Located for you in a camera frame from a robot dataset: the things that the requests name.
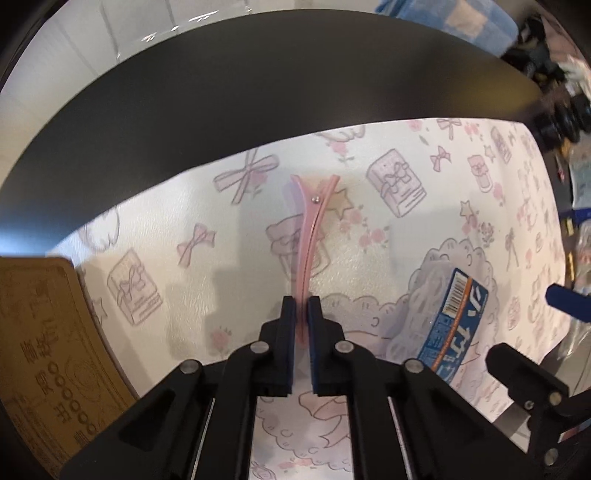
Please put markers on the blue labelled plastic packet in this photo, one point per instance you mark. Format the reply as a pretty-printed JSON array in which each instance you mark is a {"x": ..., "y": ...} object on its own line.
[{"x": 444, "y": 309}]

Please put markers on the blue checked folded towel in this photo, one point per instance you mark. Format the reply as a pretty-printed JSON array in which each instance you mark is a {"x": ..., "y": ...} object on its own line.
[{"x": 481, "y": 23}]

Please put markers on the pink patterned table mat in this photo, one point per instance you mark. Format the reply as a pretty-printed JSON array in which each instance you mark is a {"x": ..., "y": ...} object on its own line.
[{"x": 192, "y": 267}]

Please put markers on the open cardboard box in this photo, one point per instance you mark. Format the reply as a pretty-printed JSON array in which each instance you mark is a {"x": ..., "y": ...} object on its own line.
[{"x": 59, "y": 386}]

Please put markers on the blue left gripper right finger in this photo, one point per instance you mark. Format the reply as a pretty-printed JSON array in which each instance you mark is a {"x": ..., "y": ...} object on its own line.
[{"x": 315, "y": 322}]

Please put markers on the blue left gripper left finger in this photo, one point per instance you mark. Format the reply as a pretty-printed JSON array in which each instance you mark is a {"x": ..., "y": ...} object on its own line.
[{"x": 287, "y": 335}]

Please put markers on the pink hair clip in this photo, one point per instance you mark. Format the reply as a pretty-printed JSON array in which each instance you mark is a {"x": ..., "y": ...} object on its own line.
[{"x": 315, "y": 202}]

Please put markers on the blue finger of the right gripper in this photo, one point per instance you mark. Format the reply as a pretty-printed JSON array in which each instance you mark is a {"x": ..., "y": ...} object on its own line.
[{"x": 570, "y": 302}]

